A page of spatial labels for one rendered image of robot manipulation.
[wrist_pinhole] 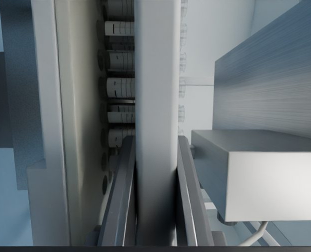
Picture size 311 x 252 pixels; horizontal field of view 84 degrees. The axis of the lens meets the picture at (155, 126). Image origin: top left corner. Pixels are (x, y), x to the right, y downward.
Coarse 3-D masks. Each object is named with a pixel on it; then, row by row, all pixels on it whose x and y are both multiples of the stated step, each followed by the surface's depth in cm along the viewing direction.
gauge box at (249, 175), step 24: (192, 144) 43; (216, 144) 28; (240, 144) 27; (264, 144) 27; (288, 144) 27; (216, 168) 27; (240, 168) 24; (264, 168) 24; (288, 168) 24; (216, 192) 27; (240, 192) 24; (264, 192) 24; (288, 192) 24; (240, 216) 24; (264, 216) 25; (288, 216) 25
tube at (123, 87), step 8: (104, 80) 11; (112, 80) 11; (120, 80) 11; (128, 80) 11; (184, 80) 11; (104, 88) 11; (112, 88) 11; (120, 88) 11; (128, 88) 11; (184, 88) 11; (104, 96) 12; (112, 96) 12; (120, 96) 12; (128, 96) 12
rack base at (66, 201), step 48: (48, 0) 7; (48, 48) 7; (96, 48) 11; (48, 96) 7; (96, 96) 11; (48, 144) 8; (96, 144) 11; (48, 192) 8; (96, 192) 11; (48, 240) 8
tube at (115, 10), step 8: (96, 0) 10; (104, 0) 10; (112, 0) 10; (120, 0) 10; (128, 0) 10; (184, 0) 10; (104, 8) 11; (112, 8) 11; (120, 8) 11; (128, 8) 11; (184, 8) 11; (184, 16) 11
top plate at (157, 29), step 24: (144, 0) 7; (168, 0) 7; (144, 24) 7; (168, 24) 7; (144, 48) 7; (168, 48) 7; (144, 72) 7; (168, 72) 7; (144, 96) 7; (168, 96) 8; (144, 120) 8; (168, 120) 8; (144, 144) 8; (168, 144) 8; (144, 168) 8; (168, 168) 8; (144, 192) 8; (168, 192) 8; (144, 216) 8; (168, 216) 8; (144, 240) 8; (168, 240) 8
